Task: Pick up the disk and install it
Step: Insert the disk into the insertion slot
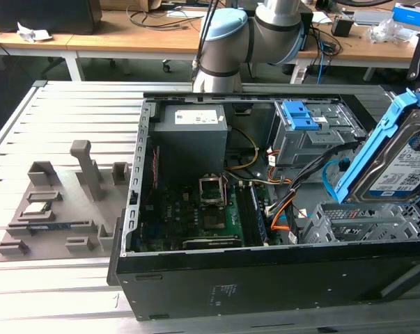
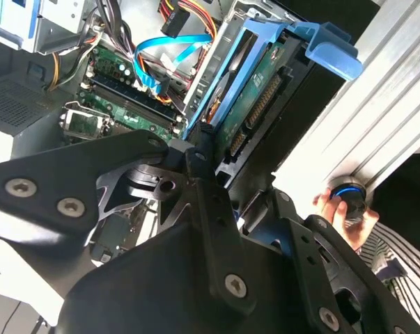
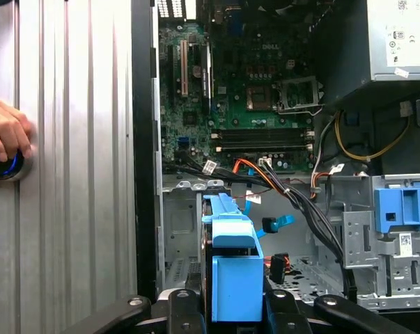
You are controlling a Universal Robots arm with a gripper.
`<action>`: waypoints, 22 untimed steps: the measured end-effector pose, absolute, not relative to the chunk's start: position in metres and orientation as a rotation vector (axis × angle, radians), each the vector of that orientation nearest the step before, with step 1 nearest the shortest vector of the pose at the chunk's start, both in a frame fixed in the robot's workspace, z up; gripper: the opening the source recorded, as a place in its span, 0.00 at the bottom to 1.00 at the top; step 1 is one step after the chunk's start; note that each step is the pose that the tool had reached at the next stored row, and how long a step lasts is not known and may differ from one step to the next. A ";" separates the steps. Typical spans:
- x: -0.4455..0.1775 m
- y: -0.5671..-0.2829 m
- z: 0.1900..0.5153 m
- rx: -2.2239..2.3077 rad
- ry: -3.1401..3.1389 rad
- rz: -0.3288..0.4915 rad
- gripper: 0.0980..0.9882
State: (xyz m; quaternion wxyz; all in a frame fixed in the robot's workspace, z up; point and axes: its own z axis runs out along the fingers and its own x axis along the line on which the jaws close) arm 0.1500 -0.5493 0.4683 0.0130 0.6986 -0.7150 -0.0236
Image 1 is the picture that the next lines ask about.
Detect black cables on desk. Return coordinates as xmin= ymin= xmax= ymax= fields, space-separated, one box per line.
xmin=125 ymin=3 xmax=203 ymax=33

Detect blue hanging cable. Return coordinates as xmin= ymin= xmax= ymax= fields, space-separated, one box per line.
xmin=316 ymin=38 xmax=328 ymax=84

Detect blue RAM stick on rack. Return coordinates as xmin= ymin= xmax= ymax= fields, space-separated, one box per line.
xmin=26 ymin=223 xmax=73 ymax=232

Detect grey disk bay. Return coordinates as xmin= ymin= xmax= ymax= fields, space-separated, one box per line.
xmin=300 ymin=200 xmax=420 ymax=244

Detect black open PC case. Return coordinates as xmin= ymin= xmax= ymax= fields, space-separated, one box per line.
xmin=107 ymin=90 xmax=420 ymax=323

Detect green motherboard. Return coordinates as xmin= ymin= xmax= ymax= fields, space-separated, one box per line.
xmin=132 ymin=173 xmax=277 ymax=251

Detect black cable bundle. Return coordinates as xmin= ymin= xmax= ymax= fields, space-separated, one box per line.
xmin=265 ymin=142 xmax=357 ymax=216

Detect clear plastic bag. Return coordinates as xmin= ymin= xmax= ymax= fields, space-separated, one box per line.
xmin=366 ymin=19 xmax=420 ymax=45

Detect black graphics card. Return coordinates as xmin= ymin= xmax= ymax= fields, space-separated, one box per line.
xmin=181 ymin=234 xmax=244 ymax=250

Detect black RAM stick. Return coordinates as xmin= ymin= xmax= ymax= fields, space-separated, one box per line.
xmin=236 ymin=184 xmax=263 ymax=246

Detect CPU socket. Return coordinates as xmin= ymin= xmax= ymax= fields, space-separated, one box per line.
xmin=198 ymin=172 xmax=228 ymax=208

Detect grey parts rack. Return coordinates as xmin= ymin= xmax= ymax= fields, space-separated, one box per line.
xmin=0 ymin=139 xmax=134 ymax=265

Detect blue installed RAM stick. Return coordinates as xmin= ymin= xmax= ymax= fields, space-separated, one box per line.
xmin=249 ymin=184 xmax=268 ymax=244

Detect silver flat device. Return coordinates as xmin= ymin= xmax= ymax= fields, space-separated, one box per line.
xmin=354 ymin=9 xmax=395 ymax=25

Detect silver CPU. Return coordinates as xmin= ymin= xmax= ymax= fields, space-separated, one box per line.
xmin=22 ymin=200 xmax=53 ymax=215

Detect large black box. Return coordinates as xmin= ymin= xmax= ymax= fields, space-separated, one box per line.
xmin=0 ymin=0 xmax=102 ymax=35

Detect grey power supply unit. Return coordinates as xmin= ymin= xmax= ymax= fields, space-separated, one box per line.
xmin=150 ymin=104 xmax=230 ymax=175

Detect wooden desk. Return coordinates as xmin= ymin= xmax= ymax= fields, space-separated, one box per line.
xmin=0 ymin=31 xmax=78 ymax=83
xmin=66 ymin=9 xmax=419 ymax=81

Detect black speaker box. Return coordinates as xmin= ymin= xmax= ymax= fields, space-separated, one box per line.
xmin=299 ymin=10 xmax=314 ymax=49

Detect orange wire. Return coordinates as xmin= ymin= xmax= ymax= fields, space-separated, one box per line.
xmin=270 ymin=200 xmax=296 ymax=232

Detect hard disk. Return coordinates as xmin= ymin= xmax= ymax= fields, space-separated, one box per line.
xmin=333 ymin=88 xmax=420 ymax=206

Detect blue white carton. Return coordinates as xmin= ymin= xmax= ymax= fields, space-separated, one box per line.
xmin=392 ymin=2 xmax=420 ymax=27

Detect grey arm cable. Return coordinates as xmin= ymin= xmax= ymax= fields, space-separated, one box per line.
xmin=191 ymin=0 xmax=219 ymax=81

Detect yellow wires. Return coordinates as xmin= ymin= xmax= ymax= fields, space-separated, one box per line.
xmin=226 ymin=127 xmax=260 ymax=171

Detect blue data wire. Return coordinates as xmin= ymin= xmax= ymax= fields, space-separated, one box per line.
xmin=321 ymin=159 xmax=346 ymax=201

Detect motherboard chipset chip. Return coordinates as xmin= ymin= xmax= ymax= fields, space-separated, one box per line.
xmin=204 ymin=214 xmax=228 ymax=230

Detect white power strip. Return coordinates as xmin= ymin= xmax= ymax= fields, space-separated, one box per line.
xmin=291 ymin=65 xmax=308 ymax=84

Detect grey drive cage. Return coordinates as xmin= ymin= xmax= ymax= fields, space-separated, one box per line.
xmin=268 ymin=100 xmax=369 ymax=168

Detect blue carrier in cage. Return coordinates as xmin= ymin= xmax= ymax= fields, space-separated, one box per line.
xmin=281 ymin=100 xmax=320 ymax=132

